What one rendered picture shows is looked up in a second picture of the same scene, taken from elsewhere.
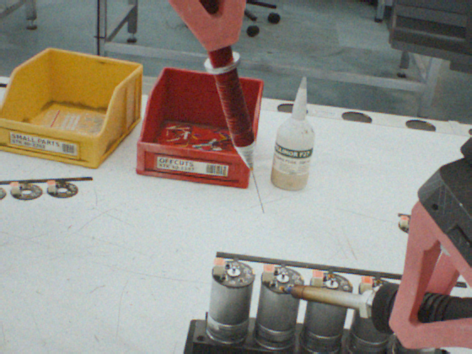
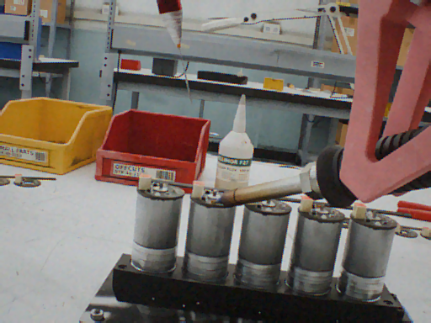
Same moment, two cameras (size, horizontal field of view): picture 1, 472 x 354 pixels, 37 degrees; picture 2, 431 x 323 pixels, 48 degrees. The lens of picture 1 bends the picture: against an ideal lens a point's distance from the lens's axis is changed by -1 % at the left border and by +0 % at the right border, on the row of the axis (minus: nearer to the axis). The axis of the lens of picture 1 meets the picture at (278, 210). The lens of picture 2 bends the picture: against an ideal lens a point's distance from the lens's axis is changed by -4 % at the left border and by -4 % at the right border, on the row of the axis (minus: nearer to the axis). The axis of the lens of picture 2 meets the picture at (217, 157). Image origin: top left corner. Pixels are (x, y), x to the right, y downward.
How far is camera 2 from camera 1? 0.18 m
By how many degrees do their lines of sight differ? 19
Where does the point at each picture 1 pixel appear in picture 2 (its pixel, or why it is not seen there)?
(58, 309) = not seen: outside the picture
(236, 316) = (162, 237)
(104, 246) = (50, 215)
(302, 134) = (242, 144)
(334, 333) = (271, 260)
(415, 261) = (371, 48)
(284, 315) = (215, 235)
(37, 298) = not seen: outside the picture
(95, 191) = (55, 186)
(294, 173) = (235, 180)
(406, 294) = (361, 116)
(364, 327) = (305, 251)
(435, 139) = not seen: hidden behind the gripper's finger
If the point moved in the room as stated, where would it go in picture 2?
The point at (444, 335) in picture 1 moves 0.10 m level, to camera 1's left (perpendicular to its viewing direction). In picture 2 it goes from (417, 149) to (98, 104)
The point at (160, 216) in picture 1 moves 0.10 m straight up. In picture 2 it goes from (109, 203) to (119, 87)
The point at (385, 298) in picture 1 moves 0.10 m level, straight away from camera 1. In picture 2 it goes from (332, 155) to (346, 128)
